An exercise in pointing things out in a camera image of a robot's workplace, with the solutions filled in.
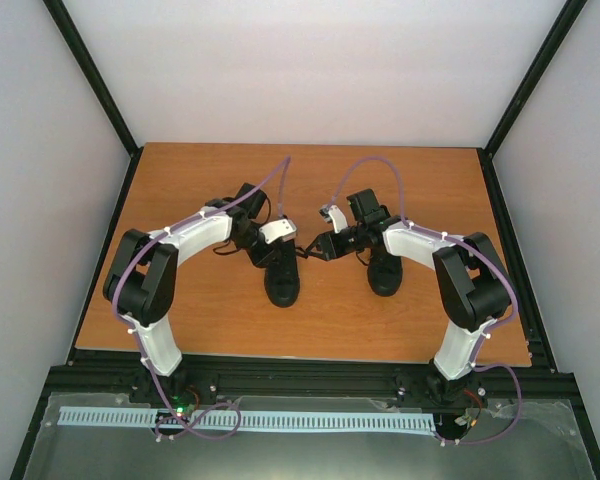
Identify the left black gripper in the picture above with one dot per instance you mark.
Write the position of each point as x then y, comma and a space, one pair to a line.
263, 259

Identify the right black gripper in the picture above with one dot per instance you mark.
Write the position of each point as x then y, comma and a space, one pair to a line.
328, 246

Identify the black sneaker one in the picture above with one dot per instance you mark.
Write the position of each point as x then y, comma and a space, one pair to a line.
282, 279

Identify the black sneaker with laces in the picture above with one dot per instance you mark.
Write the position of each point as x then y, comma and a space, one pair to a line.
384, 273

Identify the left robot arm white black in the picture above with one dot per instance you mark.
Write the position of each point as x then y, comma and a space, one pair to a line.
141, 280

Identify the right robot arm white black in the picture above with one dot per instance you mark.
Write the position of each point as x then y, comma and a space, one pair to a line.
475, 291

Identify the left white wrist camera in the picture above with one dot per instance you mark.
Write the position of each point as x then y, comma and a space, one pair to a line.
282, 229

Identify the white slotted cable duct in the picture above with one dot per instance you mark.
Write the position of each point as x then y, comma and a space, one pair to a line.
251, 421

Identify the grey metal base plate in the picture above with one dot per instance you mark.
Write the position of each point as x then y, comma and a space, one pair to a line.
305, 450

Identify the right black corner post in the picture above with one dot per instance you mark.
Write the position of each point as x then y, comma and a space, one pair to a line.
548, 49

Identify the black corner post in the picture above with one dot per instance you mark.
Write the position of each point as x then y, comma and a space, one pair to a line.
81, 54
548, 49

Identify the left black corner post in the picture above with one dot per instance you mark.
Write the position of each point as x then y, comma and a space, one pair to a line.
81, 54

